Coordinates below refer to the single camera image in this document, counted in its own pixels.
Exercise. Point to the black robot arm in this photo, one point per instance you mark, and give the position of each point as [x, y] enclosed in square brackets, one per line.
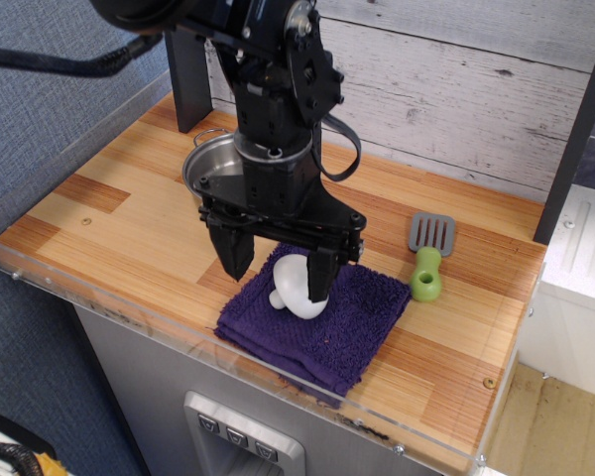
[285, 87]

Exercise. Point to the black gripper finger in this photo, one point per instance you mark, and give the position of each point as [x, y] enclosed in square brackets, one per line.
[234, 247]
[322, 269]

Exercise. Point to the white egg-shaped cup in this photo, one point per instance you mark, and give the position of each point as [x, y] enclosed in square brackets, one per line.
[290, 291]

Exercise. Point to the green handled grey spatula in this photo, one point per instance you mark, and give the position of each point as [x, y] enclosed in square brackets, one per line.
[431, 239]

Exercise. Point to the small steel pot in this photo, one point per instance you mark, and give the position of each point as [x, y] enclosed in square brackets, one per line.
[213, 155]

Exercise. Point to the black and yellow object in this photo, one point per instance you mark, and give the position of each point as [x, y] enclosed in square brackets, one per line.
[22, 452]

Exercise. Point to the white toy sink counter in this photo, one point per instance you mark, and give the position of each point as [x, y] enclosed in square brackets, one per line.
[557, 337]

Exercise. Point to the grey toy fridge cabinet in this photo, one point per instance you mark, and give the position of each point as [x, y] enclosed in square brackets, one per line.
[150, 379]

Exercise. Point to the silver dispenser button panel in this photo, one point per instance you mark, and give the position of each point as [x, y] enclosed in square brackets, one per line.
[229, 443]

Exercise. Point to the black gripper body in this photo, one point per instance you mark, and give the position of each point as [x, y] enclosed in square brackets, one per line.
[289, 205]

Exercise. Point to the purple folded towel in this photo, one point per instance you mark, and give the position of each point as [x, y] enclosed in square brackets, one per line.
[330, 351]

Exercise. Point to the black right shelf post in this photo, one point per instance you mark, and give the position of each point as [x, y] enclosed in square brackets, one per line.
[568, 165]

